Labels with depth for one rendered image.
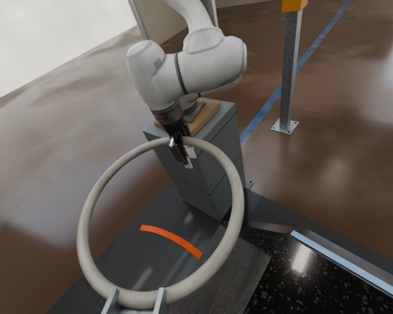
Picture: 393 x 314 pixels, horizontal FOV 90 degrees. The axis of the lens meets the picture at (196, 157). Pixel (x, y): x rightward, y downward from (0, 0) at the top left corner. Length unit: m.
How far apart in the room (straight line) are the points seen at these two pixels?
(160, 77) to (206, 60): 0.11
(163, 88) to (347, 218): 1.46
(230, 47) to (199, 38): 0.07
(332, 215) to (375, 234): 0.23
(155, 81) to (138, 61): 0.05
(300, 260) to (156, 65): 0.57
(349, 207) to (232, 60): 1.42
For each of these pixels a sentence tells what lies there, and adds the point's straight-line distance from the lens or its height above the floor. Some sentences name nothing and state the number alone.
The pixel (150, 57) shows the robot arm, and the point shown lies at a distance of 0.50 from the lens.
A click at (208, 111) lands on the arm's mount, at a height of 0.83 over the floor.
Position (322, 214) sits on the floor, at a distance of 1.64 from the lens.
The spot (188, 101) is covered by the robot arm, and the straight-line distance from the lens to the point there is 1.01.
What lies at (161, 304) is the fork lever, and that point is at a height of 0.98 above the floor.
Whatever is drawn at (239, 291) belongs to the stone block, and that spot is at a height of 0.84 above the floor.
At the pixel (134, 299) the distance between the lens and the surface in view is 0.52.
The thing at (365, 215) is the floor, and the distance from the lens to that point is 1.72.
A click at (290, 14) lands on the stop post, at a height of 0.98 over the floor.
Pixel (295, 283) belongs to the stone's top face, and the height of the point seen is 0.87.
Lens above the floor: 1.42
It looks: 45 degrees down
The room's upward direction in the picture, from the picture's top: 21 degrees counter-clockwise
